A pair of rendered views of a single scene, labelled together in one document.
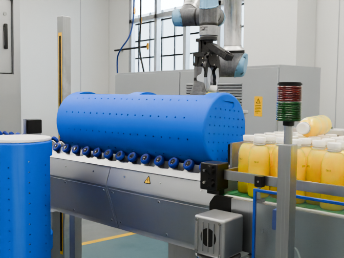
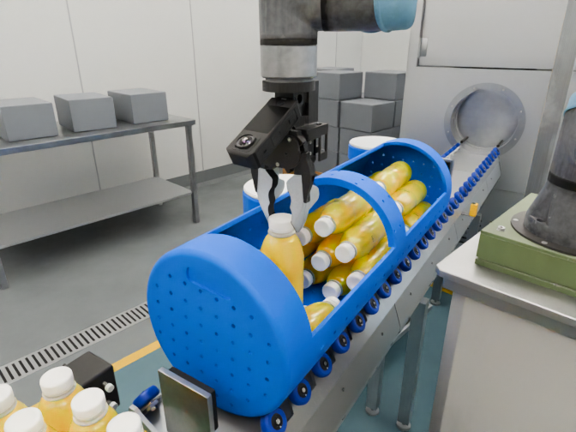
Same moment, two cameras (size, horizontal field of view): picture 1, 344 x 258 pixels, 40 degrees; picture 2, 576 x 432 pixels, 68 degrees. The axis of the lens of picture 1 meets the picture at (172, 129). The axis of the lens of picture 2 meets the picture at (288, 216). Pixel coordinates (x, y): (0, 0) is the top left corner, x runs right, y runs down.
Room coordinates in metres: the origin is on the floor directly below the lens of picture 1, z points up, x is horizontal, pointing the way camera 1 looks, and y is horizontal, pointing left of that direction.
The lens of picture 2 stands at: (1.81, -0.74, 1.51)
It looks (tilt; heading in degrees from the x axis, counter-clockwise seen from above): 23 degrees down; 83
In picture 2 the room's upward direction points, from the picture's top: straight up
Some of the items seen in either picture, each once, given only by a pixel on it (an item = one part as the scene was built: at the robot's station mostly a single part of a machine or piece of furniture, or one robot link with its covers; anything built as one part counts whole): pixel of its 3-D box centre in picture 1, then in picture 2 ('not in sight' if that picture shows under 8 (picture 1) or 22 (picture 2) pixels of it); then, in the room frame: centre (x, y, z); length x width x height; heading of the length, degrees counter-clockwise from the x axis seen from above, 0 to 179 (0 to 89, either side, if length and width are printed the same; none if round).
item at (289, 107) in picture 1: (288, 111); not in sight; (1.21, -0.30, 1.18); 0.06 x 0.06 x 0.05
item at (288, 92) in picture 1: (289, 93); not in sight; (1.21, -0.30, 1.23); 0.06 x 0.06 x 0.04
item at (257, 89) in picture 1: (199, 149); not in sight; (4.29, -0.26, 0.72); 2.15 x 0.54 x 1.45; 39
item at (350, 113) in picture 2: not in sight; (345, 126); (3.06, 3.92, 0.59); 1.20 x 0.80 x 1.19; 129
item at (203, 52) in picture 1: (206, 52); (291, 124); (1.89, -0.14, 1.39); 0.09 x 0.08 x 0.12; 50
